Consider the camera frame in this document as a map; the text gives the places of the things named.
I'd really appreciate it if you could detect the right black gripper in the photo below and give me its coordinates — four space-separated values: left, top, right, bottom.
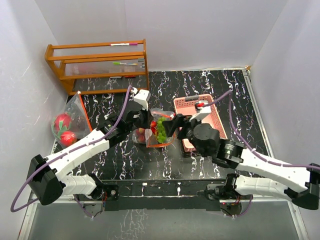
162 113 208 158

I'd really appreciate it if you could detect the red strawberry bunch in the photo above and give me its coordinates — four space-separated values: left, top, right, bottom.
134 121 156 144

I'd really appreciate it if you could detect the green grape cluster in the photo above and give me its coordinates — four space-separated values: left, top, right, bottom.
156 116 172 144

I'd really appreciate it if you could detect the clear orange zip bag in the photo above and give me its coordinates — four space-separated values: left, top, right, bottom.
50 91 93 148

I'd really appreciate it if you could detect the red apple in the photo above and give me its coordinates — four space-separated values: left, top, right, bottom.
60 130 77 147

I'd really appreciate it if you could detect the red green dragon fruit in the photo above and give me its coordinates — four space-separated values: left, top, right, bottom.
51 112 73 140

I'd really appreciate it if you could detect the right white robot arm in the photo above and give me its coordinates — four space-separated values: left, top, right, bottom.
162 114 320 210

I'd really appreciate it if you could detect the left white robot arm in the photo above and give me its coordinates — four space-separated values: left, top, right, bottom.
27 102 152 206

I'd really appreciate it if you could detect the pink perforated plastic basket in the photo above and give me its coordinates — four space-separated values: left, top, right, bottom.
173 94 227 139

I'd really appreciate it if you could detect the wooden shelf rack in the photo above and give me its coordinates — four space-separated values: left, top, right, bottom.
44 39 150 96

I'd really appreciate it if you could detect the green yellow toothbrush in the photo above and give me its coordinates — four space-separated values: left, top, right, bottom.
112 62 138 66

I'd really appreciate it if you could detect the pink white marker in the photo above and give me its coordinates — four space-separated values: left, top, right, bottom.
109 42 138 47

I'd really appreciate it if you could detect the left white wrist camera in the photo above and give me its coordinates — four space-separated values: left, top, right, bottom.
131 87 151 111

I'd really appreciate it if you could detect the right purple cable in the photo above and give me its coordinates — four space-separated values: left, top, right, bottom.
199 90 320 171

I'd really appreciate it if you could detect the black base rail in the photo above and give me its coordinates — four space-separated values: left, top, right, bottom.
74 178 253 212

